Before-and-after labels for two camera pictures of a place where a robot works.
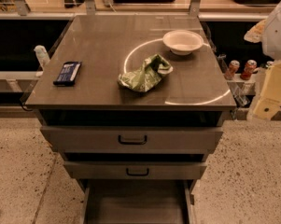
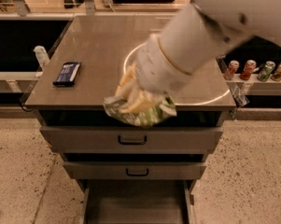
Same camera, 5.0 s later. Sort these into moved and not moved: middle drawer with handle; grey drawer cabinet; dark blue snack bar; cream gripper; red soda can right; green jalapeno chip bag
Moved: green jalapeno chip bag; cream gripper
Not moved: middle drawer with handle; grey drawer cabinet; red soda can right; dark blue snack bar
